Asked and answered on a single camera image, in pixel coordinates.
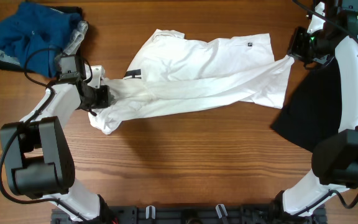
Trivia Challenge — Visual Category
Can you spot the white t-shirt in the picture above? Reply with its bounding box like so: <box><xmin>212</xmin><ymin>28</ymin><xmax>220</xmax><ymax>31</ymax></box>
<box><xmin>89</xmin><ymin>30</ymin><xmax>294</xmax><ymax>134</ymax></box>

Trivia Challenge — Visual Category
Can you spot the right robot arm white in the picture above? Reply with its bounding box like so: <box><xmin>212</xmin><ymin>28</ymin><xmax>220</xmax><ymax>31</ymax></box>
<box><xmin>263</xmin><ymin>1</ymin><xmax>358</xmax><ymax>223</ymax></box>

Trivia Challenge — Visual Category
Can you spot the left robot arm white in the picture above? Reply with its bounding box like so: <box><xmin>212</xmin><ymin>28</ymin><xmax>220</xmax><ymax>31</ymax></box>
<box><xmin>0</xmin><ymin>54</ymin><xmax>118</xmax><ymax>223</ymax></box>

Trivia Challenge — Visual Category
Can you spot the black t-shirt with logo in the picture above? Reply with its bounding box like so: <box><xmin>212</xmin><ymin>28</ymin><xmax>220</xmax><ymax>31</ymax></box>
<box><xmin>270</xmin><ymin>58</ymin><xmax>342</xmax><ymax>152</ymax></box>

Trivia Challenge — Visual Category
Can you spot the light denim garment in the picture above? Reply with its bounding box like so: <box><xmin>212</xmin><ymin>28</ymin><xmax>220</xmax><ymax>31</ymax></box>
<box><xmin>0</xmin><ymin>21</ymin><xmax>89</xmax><ymax>66</ymax></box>

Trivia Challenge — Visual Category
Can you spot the blue polo shirt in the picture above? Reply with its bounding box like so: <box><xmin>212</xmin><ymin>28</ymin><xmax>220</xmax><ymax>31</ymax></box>
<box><xmin>0</xmin><ymin>2</ymin><xmax>82</xmax><ymax>78</ymax></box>

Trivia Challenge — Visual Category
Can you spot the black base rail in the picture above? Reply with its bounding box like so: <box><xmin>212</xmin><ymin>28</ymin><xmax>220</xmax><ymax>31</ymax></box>
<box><xmin>51</xmin><ymin>202</ymin><xmax>328</xmax><ymax>224</ymax></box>

